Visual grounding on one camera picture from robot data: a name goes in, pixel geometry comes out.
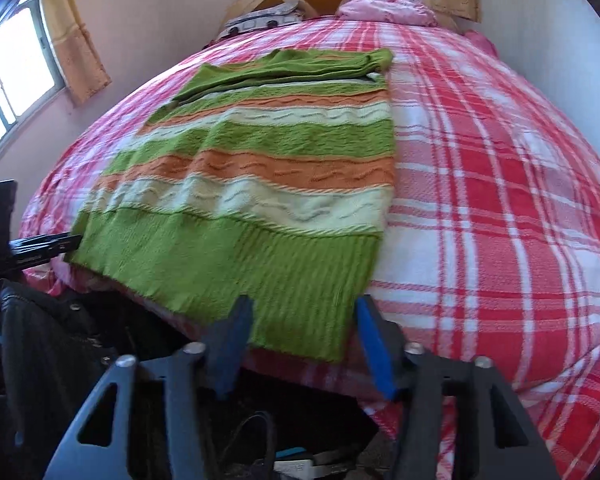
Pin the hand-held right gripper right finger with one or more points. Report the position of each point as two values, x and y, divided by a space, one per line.
377 345

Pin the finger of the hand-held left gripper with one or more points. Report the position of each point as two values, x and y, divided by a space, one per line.
45 246

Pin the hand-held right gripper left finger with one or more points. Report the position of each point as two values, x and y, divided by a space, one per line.
227 345

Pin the green orange striped knit sweater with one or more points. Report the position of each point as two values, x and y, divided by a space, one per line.
255 160

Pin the person's black jacket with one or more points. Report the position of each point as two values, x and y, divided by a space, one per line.
45 350

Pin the grey framed window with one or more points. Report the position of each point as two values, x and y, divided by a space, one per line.
10 85

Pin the white blue small device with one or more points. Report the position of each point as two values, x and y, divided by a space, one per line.
295 462

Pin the red plaid bed sheet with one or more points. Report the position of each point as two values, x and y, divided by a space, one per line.
505 185

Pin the pink cloth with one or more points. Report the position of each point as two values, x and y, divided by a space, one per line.
480 42

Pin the pink floral pillow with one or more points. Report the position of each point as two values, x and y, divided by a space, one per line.
385 7

